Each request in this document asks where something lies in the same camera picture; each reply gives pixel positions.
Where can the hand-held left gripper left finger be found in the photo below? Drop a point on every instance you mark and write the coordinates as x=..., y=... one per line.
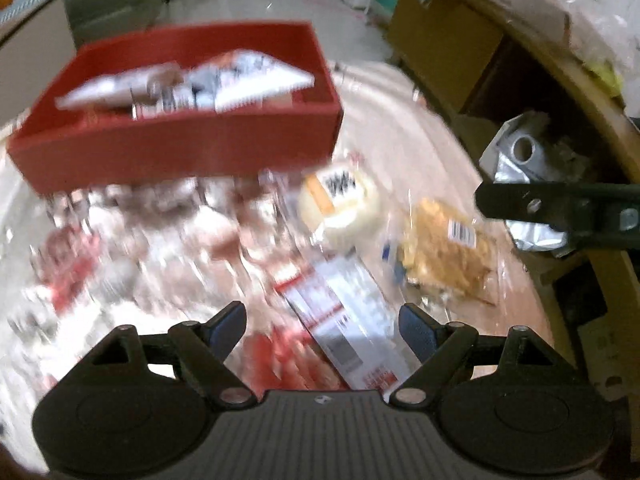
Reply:
x=227, y=329

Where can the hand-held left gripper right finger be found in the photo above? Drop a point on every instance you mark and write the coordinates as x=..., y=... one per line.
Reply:
x=416, y=332

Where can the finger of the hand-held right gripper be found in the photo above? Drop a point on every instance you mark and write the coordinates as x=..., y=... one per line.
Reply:
x=550, y=205

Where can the white red-label snack packet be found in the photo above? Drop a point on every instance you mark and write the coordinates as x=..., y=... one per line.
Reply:
x=345, y=305

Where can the red plastic bin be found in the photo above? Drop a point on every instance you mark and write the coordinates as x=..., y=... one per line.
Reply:
x=200, y=145

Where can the silver foil bag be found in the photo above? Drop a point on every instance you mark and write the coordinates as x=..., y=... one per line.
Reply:
x=520, y=155

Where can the yellow crisp snack packet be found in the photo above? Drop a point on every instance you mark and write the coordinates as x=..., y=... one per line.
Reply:
x=445, y=255

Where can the curved wooden counter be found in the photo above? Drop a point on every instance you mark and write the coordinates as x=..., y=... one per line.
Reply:
x=600, y=125

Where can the pile of red white packets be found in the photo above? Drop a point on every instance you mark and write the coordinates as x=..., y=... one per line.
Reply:
x=125, y=260

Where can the round white bun packet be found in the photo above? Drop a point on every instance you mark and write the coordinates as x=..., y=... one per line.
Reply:
x=345, y=210

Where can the light brown cabinet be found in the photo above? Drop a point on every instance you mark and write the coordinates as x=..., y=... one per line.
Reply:
x=440, y=35

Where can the white grey snack packet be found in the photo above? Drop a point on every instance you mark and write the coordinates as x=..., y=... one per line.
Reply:
x=245, y=77

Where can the teal box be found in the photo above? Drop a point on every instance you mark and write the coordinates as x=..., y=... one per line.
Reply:
x=386, y=0

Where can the white flat snack packet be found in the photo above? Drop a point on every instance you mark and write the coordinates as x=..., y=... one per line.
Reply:
x=115, y=87

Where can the grey sofa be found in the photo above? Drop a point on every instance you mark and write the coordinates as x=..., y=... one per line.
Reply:
x=115, y=0

